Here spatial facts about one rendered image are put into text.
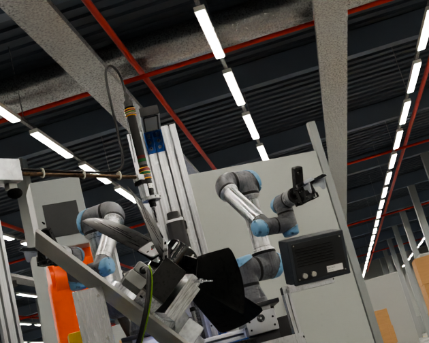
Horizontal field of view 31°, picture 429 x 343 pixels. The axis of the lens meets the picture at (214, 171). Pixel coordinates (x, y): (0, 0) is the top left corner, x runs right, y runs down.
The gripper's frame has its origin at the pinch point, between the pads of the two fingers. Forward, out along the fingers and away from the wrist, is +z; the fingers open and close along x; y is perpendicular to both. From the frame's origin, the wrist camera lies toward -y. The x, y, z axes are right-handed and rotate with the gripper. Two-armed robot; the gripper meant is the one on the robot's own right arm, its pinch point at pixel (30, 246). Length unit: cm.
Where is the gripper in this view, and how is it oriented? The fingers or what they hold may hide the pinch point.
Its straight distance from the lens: 322.0
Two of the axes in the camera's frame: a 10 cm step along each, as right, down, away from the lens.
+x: -9.1, 2.0, 3.6
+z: -3.9, -1.4, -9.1
